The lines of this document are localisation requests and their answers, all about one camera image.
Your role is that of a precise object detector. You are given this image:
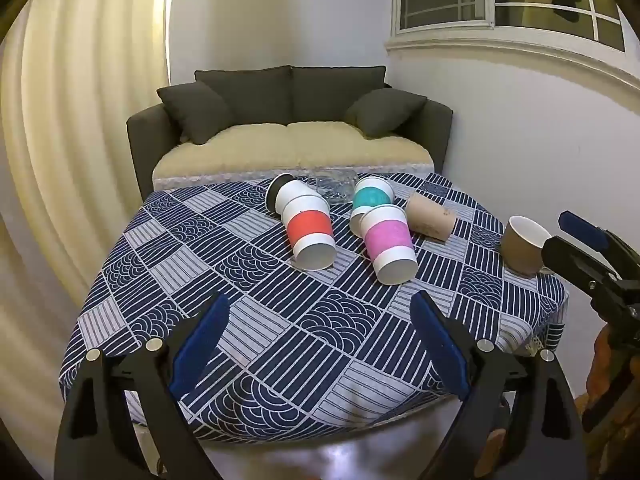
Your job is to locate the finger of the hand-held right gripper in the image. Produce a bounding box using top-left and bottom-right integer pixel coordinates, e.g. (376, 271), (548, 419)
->
(558, 211), (640, 281)
(541, 236), (623, 306)

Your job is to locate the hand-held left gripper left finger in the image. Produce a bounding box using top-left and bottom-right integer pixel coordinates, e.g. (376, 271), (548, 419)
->
(55, 291), (231, 480)

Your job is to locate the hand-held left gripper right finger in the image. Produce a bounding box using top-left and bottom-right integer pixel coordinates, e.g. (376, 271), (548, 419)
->
(409, 290), (587, 480)

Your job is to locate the brown cup white inside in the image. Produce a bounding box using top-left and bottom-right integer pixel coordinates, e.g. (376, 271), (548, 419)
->
(501, 215), (554, 276)

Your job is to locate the pink banded white cup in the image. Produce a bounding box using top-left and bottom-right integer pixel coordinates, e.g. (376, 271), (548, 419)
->
(361, 204), (418, 286)

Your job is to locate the brown paper cup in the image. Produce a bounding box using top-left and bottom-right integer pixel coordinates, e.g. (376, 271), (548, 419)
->
(404, 192), (458, 245)

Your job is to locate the red banded white cup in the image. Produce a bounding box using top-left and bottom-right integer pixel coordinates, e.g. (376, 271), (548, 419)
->
(281, 194), (337, 271)

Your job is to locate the teal banded white cup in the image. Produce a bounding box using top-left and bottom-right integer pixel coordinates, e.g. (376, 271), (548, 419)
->
(349, 176), (396, 237)

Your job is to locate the white cup black rim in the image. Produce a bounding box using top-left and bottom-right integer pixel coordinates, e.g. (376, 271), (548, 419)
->
(265, 173), (321, 216)

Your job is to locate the person's right hand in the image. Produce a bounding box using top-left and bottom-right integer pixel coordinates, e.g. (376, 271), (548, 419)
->
(586, 321), (640, 413)

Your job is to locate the blue patterned tablecloth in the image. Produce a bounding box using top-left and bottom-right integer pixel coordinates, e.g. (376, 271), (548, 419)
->
(59, 172), (571, 449)

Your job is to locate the clear plastic container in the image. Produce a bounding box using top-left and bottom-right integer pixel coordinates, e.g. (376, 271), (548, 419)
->
(307, 168), (359, 206)

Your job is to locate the dark grey sofa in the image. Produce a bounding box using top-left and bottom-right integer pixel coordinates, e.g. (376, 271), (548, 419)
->
(126, 64), (454, 202)

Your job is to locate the cream sofa blanket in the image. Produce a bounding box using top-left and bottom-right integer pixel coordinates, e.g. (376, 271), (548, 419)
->
(151, 121), (435, 192)

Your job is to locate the dark grey throw pillow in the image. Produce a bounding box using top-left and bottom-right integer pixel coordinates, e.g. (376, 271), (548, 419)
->
(344, 88), (428, 139)
(156, 81), (236, 146)

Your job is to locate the cream curtain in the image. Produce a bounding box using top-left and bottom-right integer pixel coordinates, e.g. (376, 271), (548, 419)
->
(0, 0), (174, 376)

